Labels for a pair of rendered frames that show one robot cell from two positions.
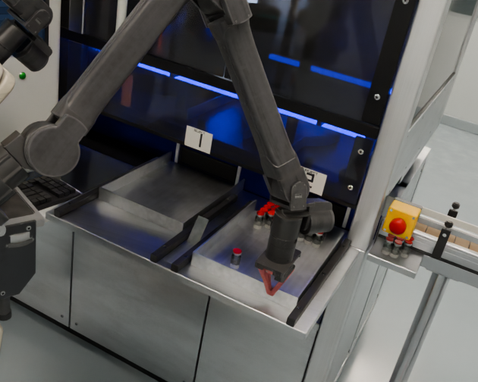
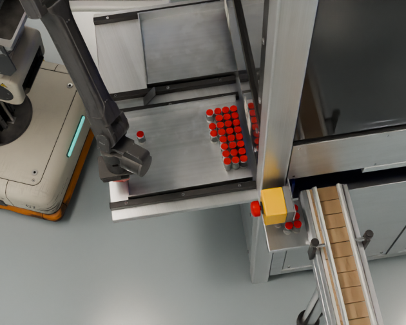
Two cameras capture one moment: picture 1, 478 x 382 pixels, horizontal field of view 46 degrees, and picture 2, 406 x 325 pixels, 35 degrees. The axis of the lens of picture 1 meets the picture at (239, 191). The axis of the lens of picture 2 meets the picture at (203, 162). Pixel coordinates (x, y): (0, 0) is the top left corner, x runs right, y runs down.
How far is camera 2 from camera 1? 1.51 m
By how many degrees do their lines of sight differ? 56
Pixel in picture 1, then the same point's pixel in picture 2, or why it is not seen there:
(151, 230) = (135, 72)
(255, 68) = (64, 47)
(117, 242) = (101, 69)
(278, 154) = (88, 109)
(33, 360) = not seen: hidden behind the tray
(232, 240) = (173, 118)
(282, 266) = (107, 173)
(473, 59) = not seen: outside the picture
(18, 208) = (8, 29)
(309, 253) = (211, 170)
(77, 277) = not seen: hidden behind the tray
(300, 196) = (103, 144)
